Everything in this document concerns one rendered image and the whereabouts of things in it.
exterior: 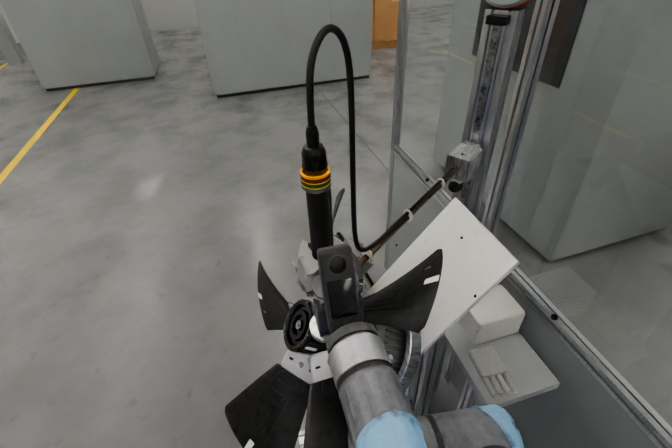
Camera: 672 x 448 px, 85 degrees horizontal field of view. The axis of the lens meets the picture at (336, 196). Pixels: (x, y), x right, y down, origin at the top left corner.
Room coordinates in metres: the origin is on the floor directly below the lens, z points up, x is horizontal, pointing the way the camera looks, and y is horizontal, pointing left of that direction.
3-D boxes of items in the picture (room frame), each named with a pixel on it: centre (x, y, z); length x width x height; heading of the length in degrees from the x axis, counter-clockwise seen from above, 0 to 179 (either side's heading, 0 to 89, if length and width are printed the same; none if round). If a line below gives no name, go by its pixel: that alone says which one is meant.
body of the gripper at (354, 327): (0.35, 0.00, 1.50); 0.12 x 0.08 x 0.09; 14
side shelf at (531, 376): (0.70, -0.48, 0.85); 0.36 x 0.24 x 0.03; 14
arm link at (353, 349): (0.27, -0.02, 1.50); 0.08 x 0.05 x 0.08; 104
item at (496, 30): (0.97, -0.41, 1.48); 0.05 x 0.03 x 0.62; 49
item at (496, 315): (0.78, -0.49, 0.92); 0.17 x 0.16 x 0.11; 104
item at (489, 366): (0.59, -0.45, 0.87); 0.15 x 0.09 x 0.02; 9
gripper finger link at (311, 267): (0.44, 0.05, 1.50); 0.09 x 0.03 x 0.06; 25
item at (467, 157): (0.93, -0.38, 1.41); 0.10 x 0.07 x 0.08; 139
